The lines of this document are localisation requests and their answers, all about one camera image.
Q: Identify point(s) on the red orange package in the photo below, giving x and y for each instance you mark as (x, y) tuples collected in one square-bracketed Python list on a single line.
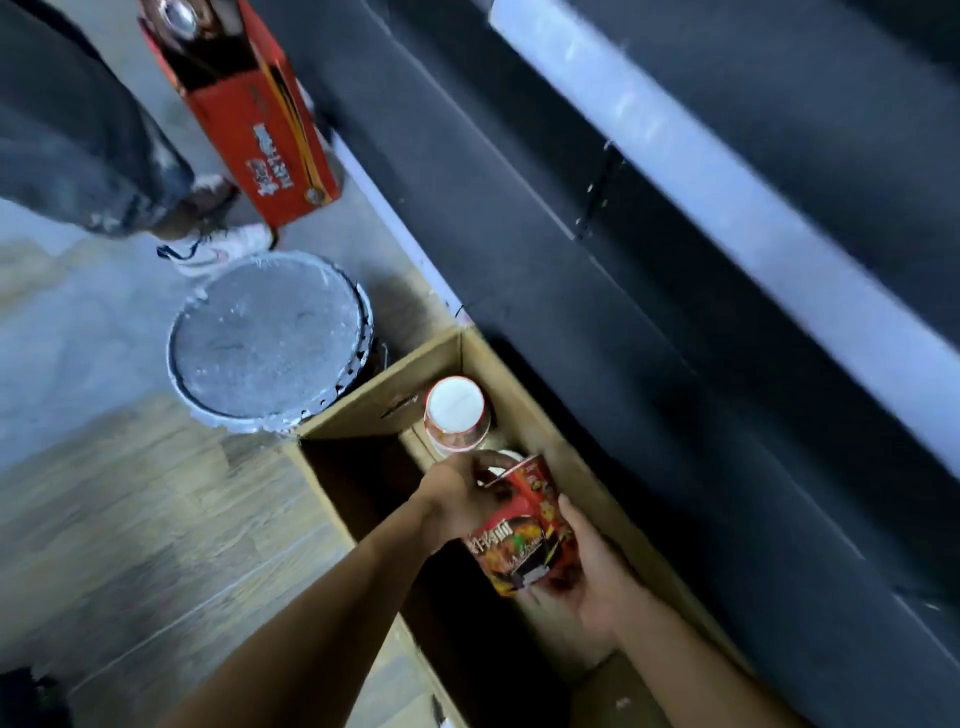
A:
[(255, 127)]

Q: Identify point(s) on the dark metal store shelving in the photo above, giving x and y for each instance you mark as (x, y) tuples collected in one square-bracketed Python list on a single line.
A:
[(675, 300)]

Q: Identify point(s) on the brown cardboard box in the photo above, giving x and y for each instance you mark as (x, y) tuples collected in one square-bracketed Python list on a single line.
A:
[(375, 405)]

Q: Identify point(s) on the person's right forearm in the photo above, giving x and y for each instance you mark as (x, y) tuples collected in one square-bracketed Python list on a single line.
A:
[(690, 675)]

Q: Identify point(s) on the person's left forearm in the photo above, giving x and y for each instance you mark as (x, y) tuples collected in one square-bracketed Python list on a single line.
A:
[(315, 645)]

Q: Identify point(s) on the person's left hand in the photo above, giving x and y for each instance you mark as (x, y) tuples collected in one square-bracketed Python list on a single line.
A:
[(457, 502)]

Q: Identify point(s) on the person's right hand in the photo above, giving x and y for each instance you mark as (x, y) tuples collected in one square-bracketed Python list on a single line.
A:
[(600, 585)]

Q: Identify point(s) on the red cup noodle bowl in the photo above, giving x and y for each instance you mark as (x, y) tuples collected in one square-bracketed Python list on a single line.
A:
[(456, 409), (525, 540)]

